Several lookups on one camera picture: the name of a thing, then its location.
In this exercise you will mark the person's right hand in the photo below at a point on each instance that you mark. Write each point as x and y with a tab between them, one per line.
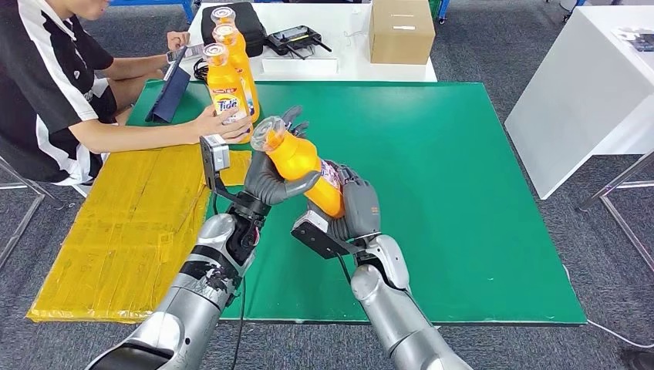
219	126

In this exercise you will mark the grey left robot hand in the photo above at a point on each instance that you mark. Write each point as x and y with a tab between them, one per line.
271	186

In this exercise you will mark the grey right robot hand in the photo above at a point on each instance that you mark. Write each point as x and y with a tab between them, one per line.
360	204

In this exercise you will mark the person's left hand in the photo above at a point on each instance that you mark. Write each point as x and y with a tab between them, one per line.
178	41

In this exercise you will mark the smartphone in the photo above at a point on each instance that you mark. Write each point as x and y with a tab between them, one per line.
189	52

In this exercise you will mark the orange detergent bottle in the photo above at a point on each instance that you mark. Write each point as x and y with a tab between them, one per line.
299	161
245	66
227	97
223	15

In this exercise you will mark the black carry case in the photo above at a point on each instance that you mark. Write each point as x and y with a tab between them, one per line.
250	25

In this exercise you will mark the person's right forearm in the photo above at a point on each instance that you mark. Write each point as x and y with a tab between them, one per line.
133	137

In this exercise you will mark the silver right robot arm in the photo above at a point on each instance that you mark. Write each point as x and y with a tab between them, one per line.
403	311

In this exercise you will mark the person's left forearm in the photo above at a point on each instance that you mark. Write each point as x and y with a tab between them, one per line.
138	67

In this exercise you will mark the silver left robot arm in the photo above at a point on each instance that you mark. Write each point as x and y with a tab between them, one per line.
199	296

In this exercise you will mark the blue metal shelving rack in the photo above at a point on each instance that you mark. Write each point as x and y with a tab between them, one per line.
189	7

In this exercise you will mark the blue tablet case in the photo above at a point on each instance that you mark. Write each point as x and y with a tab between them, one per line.
168	97

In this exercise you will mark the green table mat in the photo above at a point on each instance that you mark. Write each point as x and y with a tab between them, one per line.
434	178

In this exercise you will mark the black handheld controller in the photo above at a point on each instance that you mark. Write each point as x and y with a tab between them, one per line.
296	40

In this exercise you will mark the yellow taped cardboard sheet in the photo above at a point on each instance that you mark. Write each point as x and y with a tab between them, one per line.
128	230

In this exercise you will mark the person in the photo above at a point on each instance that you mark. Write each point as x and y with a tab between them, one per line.
36	102

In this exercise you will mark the long white table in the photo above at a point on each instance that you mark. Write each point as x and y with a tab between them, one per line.
347	30

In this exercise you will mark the brown cardboard box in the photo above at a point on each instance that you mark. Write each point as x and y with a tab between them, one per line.
402	36

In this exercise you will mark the green plastic crate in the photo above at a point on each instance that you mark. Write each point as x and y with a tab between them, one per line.
434	7

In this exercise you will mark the white table with metal legs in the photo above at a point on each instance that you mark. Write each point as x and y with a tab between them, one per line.
572	102

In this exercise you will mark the black floor object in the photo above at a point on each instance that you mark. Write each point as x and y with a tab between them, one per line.
638	360

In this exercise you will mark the printed brochure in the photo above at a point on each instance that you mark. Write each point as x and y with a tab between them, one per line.
638	40

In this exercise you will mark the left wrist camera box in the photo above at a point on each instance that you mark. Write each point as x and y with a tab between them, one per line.
214	153

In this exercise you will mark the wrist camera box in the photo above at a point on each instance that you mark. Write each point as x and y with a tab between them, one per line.
317	235
214	153

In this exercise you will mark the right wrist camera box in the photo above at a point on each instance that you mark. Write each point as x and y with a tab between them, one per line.
317	235

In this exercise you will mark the metal chair frame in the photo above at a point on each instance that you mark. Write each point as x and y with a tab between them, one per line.
15	186

